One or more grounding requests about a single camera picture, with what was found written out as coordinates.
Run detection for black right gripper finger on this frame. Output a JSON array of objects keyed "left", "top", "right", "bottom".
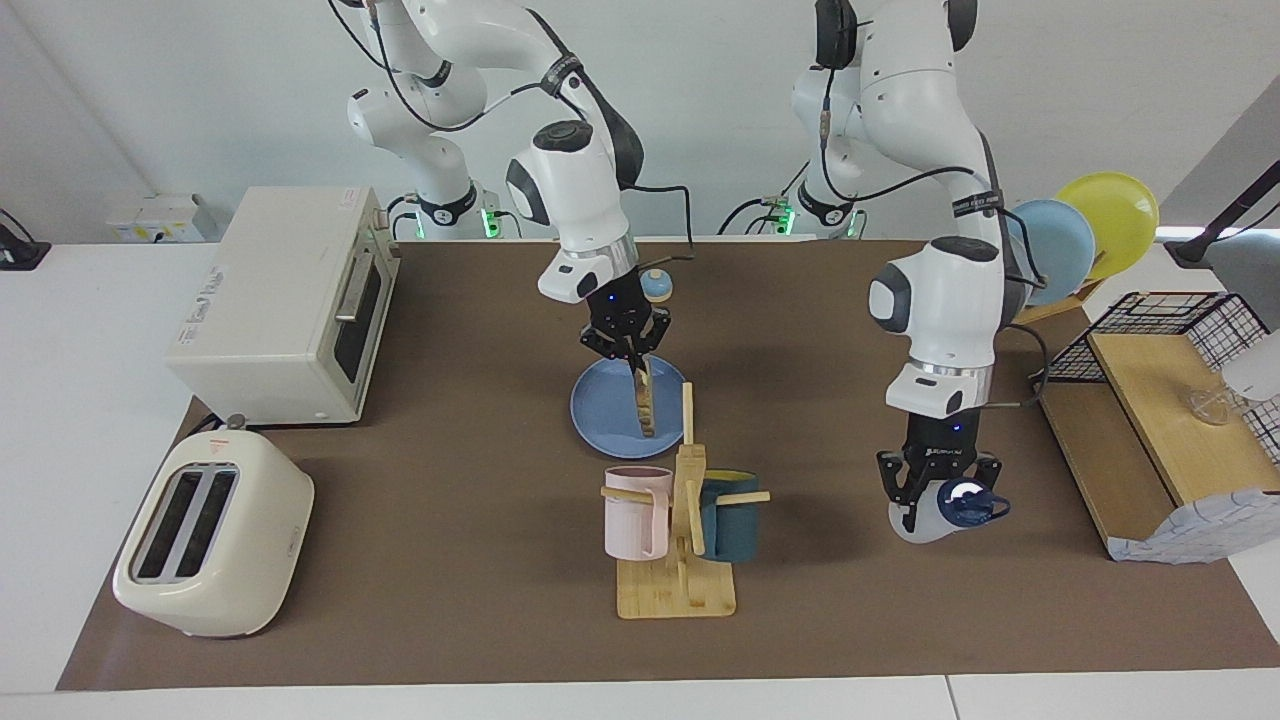
[
  {"left": 580, "top": 328, "right": 636, "bottom": 373},
  {"left": 636, "top": 310, "right": 673, "bottom": 363}
]

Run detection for white bottle with blue cap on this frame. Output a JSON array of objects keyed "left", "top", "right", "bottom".
[{"left": 888, "top": 478, "right": 1012, "bottom": 545}]

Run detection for bread slice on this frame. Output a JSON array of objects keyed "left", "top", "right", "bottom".
[{"left": 630, "top": 358, "right": 659, "bottom": 439}]

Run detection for blue round plate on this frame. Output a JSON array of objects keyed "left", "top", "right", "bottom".
[{"left": 570, "top": 355, "right": 691, "bottom": 459}]

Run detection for wooden plate rack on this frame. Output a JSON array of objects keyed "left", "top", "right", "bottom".
[{"left": 1015, "top": 280, "right": 1106, "bottom": 326}]

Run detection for light blue plate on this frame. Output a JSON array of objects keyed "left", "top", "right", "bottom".
[{"left": 1008, "top": 199, "right": 1097, "bottom": 307}]

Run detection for yellow plate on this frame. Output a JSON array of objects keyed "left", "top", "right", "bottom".
[{"left": 1056, "top": 172, "right": 1161, "bottom": 282}]

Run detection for dark teal mug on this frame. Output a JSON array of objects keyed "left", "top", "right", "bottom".
[{"left": 697, "top": 469, "right": 761, "bottom": 564}]

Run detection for pink mug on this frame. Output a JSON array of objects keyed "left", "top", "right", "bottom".
[{"left": 604, "top": 466, "right": 674, "bottom": 561}]

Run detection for white blue checked cloth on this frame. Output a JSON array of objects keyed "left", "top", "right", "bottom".
[{"left": 1108, "top": 488, "right": 1280, "bottom": 564}]

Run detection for brown table mat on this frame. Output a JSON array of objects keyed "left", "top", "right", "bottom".
[{"left": 57, "top": 238, "right": 1280, "bottom": 691}]

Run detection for wooden mug tree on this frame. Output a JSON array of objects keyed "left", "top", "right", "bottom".
[{"left": 600, "top": 382, "right": 772, "bottom": 621}]

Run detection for white cylindrical object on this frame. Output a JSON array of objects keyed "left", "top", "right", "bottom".
[{"left": 1222, "top": 330, "right": 1280, "bottom": 401}]

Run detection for white toaster oven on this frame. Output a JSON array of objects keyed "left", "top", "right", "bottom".
[{"left": 165, "top": 185, "right": 401, "bottom": 426}]

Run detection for cream two-slot toaster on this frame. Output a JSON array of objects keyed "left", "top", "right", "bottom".
[{"left": 112, "top": 425, "right": 316, "bottom": 639}]

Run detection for white power box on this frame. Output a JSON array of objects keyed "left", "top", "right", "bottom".
[{"left": 105, "top": 193, "right": 219, "bottom": 244}]

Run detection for black device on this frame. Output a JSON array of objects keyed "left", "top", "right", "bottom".
[{"left": 0, "top": 208, "right": 51, "bottom": 271}]

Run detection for wooden shelf with wire basket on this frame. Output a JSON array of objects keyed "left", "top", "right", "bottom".
[{"left": 1030, "top": 291, "right": 1280, "bottom": 563}]

